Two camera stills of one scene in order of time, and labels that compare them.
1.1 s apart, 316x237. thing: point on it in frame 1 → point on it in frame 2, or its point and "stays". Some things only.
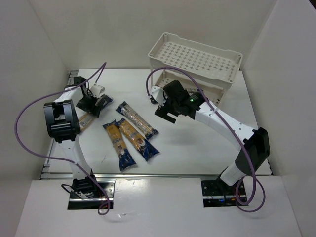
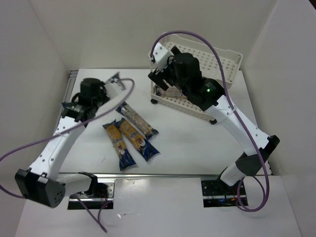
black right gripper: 167,112 → 159,77
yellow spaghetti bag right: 141,142 stays
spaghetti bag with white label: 148,131 stays
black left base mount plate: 77,202 stays
